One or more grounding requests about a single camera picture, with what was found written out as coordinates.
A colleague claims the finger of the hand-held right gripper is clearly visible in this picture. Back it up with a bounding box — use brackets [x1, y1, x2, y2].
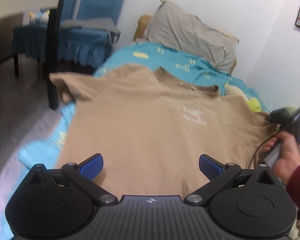
[264, 107, 294, 126]

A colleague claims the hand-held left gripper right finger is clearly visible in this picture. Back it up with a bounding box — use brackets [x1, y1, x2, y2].
[184, 154, 278, 205]

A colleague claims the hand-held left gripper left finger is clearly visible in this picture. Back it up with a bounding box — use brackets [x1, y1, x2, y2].
[27, 153, 118, 206]

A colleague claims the tan printed t-shirt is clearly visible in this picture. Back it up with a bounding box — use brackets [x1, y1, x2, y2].
[49, 64, 283, 198]

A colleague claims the person's right hand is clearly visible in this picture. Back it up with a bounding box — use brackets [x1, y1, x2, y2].
[261, 130, 300, 186]

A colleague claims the green and cream plush toy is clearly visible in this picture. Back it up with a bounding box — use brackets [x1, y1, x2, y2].
[225, 84, 262, 113]

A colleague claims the beige pillow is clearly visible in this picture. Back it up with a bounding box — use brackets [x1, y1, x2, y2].
[160, 0, 240, 44]

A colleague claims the grey pillow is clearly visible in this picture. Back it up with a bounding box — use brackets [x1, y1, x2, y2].
[142, 1, 238, 73]

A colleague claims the teal printed bed sheet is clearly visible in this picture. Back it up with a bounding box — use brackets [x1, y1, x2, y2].
[16, 42, 273, 170]

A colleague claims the grey folded cloth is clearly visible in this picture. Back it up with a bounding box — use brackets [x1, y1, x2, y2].
[61, 19, 122, 38]

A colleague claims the blue covered chair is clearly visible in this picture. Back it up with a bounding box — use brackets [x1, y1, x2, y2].
[59, 0, 130, 68]
[12, 0, 78, 63]

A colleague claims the small white and blue plush toy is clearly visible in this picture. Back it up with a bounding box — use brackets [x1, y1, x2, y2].
[29, 9, 50, 25]

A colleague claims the wooden table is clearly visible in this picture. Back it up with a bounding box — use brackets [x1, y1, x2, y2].
[0, 0, 68, 110]

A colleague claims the black cable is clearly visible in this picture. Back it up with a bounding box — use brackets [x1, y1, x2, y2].
[250, 127, 288, 168]

